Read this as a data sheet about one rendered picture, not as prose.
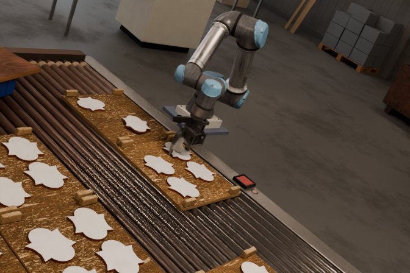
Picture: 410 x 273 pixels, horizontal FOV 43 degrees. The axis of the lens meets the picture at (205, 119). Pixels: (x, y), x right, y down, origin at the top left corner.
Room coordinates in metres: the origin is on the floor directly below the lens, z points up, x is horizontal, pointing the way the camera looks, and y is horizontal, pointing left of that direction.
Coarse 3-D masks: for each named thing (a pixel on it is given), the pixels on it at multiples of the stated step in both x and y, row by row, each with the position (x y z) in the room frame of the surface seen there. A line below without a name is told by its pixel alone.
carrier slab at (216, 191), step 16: (144, 144) 1.92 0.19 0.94; (160, 144) 1.98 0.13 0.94; (128, 160) 1.76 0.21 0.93; (176, 160) 1.90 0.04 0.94; (192, 160) 1.96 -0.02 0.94; (144, 176) 1.70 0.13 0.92; (160, 176) 1.73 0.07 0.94; (176, 176) 1.78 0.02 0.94; (192, 176) 1.83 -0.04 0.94; (160, 192) 1.64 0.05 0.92; (208, 192) 1.76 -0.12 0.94; (224, 192) 1.81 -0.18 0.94; (240, 192) 1.86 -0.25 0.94; (192, 208) 1.63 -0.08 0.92
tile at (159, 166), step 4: (148, 156) 1.82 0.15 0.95; (152, 156) 1.83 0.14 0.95; (144, 160) 1.78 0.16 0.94; (148, 160) 1.79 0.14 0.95; (152, 160) 1.80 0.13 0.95; (156, 160) 1.81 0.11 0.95; (160, 160) 1.83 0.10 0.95; (164, 160) 1.84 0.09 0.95; (148, 164) 1.76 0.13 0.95; (152, 164) 1.77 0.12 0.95; (156, 164) 1.79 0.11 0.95; (160, 164) 1.80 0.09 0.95; (164, 164) 1.81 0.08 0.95; (168, 164) 1.82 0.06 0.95; (152, 168) 1.75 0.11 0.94; (156, 168) 1.75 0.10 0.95; (160, 168) 1.77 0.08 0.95; (164, 168) 1.78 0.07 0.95; (168, 168) 1.79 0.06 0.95; (172, 168) 1.80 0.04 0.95; (156, 172) 1.74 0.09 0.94; (160, 172) 1.74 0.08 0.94; (164, 172) 1.75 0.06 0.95; (168, 172) 1.76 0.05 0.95; (172, 172) 1.77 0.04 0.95
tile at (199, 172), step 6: (192, 162) 1.92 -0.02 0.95; (186, 168) 1.85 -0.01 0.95; (192, 168) 1.87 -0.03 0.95; (198, 168) 1.89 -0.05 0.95; (204, 168) 1.91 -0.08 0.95; (192, 174) 1.83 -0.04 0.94; (198, 174) 1.84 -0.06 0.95; (204, 174) 1.86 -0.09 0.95; (210, 174) 1.88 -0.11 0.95; (204, 180) 1.82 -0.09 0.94; (210, 180) 1.84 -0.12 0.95
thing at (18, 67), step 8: (0, 48) 2.02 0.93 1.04; (0, 56) 1.95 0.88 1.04; (8, 56) 1.98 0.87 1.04; (16, 56) 2.01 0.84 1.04; (0, 64) 1.88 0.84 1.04; (8, 64) 1.91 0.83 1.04; (16, 64) 1.94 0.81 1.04; (24, 64) 1.97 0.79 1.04; (32, 64) 2.00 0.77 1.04; (0, 72) 1.81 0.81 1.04; (8, 72) 1.84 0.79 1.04; (16, 72) 1.87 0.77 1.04; (24, 72) 1.90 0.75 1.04; (32, 72) 1.94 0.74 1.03; (0, 80) 1.76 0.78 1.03
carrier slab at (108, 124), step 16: (64, 96) 2.05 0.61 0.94; (80, 96) 2.11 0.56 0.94; (96, 96) 2.18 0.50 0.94; (112, 96) 2.25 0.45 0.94; (80, 112) 1.96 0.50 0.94; (96, 112) 2.02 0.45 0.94; (112, 112) 2.09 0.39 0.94; (128, 112) 2.15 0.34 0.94; (144, 112) 2.22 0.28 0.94; (96, 128) 1.89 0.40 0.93; (112, 128) 1.94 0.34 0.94; (128, 128) 2.00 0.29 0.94; (160, 128) 2.13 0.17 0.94; (112, 144) 1.83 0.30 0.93
